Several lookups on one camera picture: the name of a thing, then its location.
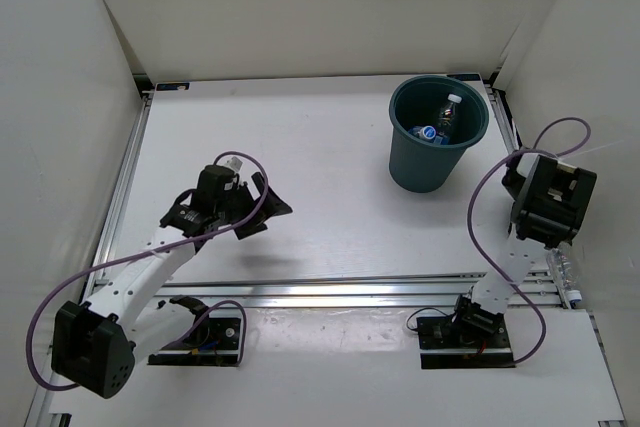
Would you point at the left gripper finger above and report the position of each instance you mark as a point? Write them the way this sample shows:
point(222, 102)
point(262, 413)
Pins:
point(274, 206)
point(260, 182)

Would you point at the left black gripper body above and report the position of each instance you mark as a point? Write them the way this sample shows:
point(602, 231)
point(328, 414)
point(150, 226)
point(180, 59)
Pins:
point(242, 204)

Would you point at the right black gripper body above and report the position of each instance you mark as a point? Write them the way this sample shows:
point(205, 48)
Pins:
point(512, 187)

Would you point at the clear bottle blue label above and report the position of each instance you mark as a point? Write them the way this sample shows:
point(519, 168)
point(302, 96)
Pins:
point(446, 120)

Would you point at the clear bottle no label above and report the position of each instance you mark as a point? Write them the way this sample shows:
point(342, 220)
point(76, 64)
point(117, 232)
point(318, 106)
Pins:
point(565, 272)

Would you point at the crushed bottle blue label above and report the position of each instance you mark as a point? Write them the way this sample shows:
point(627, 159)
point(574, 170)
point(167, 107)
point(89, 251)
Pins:
point(426, 133)

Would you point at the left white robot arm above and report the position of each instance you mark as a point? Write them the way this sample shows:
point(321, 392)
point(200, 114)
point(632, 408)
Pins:
point(97, 343)

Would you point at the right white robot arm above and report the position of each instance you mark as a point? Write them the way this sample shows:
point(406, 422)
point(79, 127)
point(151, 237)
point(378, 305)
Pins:
point(550, 201)

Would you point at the dark teal plastic bin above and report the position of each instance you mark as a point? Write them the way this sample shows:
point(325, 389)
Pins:
point(419, 166)

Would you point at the right blue sticker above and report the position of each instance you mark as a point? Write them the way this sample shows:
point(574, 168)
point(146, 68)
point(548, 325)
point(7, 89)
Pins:
point(466, 77)

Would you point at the blue sticker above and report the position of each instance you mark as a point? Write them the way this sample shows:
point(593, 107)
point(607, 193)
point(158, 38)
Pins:
point(172, 86)
point(466, 77)

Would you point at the left blue sticker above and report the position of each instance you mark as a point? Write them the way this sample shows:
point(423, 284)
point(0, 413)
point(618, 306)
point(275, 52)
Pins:
point(172, 86)

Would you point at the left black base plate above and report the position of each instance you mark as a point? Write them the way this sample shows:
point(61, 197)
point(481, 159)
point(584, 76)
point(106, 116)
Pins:
point(215, 344)

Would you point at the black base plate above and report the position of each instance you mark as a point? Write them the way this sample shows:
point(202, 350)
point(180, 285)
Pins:
point(215, 344)
point(445, 343)

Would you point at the aluminium front rail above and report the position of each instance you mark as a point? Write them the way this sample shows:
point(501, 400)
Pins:
point(439, 291)

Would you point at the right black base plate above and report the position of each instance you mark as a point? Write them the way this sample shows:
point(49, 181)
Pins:
point(445, 343)

